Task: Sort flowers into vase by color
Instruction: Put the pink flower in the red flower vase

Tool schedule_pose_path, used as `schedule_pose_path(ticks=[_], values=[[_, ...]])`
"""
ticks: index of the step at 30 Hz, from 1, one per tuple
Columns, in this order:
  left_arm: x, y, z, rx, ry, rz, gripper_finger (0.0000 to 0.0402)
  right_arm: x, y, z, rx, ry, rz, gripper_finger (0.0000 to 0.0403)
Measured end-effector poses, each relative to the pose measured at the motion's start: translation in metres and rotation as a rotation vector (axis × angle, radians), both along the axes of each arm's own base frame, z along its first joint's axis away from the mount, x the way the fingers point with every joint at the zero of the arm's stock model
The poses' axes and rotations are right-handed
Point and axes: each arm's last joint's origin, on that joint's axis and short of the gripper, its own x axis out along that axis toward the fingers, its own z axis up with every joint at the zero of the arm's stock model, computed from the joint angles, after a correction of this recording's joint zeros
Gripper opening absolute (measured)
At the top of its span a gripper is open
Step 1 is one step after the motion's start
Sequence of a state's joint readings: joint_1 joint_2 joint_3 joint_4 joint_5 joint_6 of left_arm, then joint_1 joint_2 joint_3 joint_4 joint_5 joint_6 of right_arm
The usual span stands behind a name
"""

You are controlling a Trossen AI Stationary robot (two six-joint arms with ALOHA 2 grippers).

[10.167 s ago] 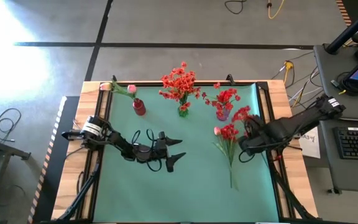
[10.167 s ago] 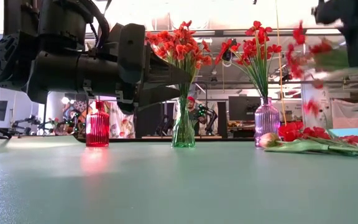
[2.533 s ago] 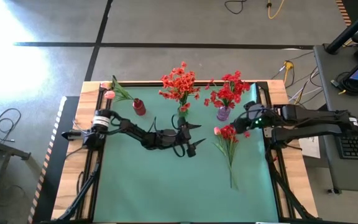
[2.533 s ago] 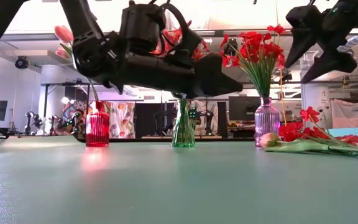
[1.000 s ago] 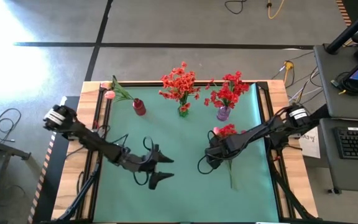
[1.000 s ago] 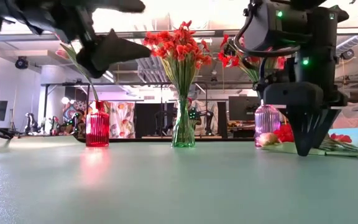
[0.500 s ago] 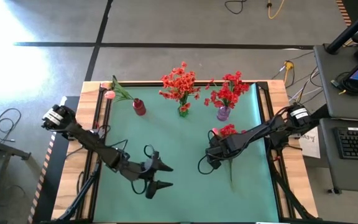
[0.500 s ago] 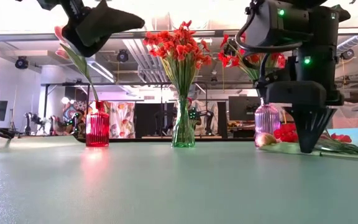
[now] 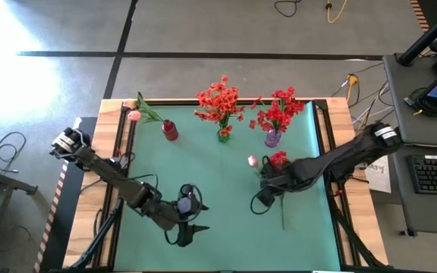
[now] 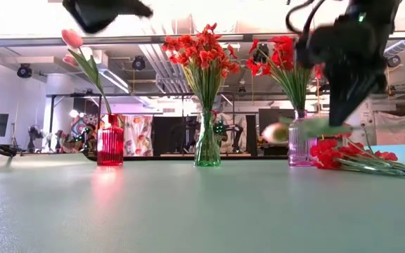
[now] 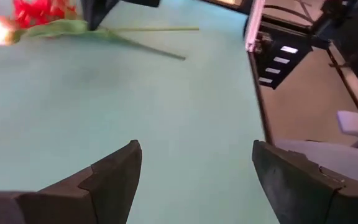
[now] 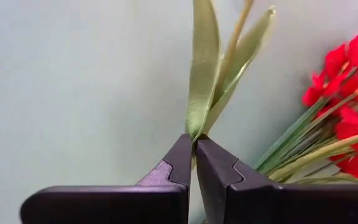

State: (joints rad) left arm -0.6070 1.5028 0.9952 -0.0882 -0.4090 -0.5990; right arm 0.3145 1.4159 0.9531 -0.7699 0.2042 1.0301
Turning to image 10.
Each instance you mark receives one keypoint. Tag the black ceiling lamp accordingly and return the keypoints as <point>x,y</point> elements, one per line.
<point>394,61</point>
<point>24,70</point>
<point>138,63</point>

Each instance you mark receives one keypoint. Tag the green table mat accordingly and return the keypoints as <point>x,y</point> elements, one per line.
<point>202,211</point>

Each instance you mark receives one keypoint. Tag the red ribbed glass vase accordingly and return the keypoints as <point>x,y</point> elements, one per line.
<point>110,147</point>

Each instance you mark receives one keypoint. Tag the white pillar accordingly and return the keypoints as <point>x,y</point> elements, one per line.
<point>364,119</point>

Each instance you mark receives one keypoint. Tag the round white lamp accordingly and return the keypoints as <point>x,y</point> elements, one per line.
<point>74,113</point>

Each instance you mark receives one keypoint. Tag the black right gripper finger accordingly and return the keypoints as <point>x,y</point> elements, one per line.
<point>346,102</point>

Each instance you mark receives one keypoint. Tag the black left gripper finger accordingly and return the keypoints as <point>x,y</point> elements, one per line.
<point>97,14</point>

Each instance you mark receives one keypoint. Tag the purple ribbed glass vase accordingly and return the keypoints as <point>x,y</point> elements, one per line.
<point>299,151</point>

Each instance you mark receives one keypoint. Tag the dark background monitor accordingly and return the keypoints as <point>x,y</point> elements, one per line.
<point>271,116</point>

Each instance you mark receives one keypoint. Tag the grey overhead frame bar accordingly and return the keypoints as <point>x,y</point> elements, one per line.
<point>30,39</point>

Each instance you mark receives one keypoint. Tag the silver ventilation duct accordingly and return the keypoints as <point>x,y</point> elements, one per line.
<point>399,47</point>

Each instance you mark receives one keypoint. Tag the white ceiling ducts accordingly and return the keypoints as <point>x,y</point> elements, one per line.
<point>164,70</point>

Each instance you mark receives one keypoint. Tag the white ceiling unit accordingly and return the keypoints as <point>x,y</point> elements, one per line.
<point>102,58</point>

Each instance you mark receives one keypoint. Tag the white floral fabric panel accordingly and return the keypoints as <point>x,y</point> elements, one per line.
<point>139,135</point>

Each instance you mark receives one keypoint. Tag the orange artificial flower bunch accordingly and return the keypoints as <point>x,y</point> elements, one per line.
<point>174,44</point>
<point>206,56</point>

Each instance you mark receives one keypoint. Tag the black background gantry frame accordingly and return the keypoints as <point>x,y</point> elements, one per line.
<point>83,95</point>

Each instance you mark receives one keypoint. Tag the green glass vase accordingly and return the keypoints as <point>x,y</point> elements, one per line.
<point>207,154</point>

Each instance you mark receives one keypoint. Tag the colourful patterned fabric panel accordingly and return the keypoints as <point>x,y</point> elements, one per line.
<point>81,123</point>

